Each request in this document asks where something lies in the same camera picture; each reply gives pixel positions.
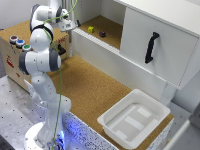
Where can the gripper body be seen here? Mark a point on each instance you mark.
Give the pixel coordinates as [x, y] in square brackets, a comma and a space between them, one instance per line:
[67, 24]

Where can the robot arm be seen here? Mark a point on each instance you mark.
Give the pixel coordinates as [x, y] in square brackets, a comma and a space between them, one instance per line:
[40, 61]

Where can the yellow block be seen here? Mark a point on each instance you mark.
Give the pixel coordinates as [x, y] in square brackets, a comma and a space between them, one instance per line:
[90, 29]

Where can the purple block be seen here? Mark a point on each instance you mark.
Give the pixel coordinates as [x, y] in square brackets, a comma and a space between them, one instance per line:
[102, 33]

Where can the green button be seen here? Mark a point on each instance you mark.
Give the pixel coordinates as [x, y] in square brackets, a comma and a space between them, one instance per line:
[26, 47]

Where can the blue button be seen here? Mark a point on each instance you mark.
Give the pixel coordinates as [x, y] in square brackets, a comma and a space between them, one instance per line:
[20, 42]

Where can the white cabinet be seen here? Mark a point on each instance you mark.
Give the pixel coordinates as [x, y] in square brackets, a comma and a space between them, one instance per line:
[110, 56]

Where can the red button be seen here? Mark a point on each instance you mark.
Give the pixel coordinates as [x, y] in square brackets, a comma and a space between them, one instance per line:
[14, 39]

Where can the wooden drawer box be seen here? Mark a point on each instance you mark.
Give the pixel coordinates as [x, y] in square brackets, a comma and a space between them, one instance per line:
[13, 53]

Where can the white sliding door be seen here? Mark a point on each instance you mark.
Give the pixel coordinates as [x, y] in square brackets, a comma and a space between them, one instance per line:
[166, 50]

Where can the white plastic box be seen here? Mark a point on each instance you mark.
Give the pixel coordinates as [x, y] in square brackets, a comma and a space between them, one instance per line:
[133, 118]

